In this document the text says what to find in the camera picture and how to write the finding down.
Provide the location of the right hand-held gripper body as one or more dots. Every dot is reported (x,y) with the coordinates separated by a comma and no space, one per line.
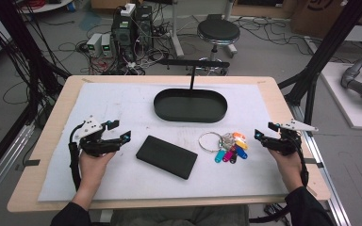
(284,144)

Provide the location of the black tape strip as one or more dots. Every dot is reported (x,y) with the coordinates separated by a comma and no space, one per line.
(315,163)
(31,163)

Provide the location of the black round stool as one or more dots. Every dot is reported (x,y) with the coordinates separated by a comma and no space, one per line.
(218,30)

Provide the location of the grey power supply unit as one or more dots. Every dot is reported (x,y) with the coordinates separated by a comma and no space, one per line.
(106,45)
(93,44)

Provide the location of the cardboard box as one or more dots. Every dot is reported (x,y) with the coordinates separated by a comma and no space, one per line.
(308,19)

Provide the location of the white platform board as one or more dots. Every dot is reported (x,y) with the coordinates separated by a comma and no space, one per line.
(345,103)

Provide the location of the person's legs in grey trousers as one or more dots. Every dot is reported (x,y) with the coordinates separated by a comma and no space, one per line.
(176,216)

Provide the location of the aluminium rail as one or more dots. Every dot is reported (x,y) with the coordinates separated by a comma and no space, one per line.
(333,188)
(6,166)

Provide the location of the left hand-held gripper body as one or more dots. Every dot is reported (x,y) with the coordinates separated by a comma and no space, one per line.
(89,145)

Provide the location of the person's left hand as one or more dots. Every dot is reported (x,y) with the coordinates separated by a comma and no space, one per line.
(92,168)

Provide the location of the black wallet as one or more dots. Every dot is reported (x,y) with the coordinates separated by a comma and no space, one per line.
(166,157)

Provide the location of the white metal stand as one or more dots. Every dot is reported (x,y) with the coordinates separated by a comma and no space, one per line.
(176,34)

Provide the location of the white round table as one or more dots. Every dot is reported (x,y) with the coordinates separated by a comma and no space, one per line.
(48,7)

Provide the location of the white table mat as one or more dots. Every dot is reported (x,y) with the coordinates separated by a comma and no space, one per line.
(138,103)

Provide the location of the black oval tray with hanger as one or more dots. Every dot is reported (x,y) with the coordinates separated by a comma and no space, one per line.
(190,106)

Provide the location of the white power adapter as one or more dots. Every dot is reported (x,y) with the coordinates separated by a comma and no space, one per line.
(128,10)

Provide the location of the black metal frame post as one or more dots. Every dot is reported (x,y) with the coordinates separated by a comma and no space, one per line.
(326,44)

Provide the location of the person's right hand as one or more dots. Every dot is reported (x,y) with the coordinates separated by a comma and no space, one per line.
(290,168)

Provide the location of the black computer tower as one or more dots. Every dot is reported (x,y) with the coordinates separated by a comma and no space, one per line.
(144,25)
(123,37)

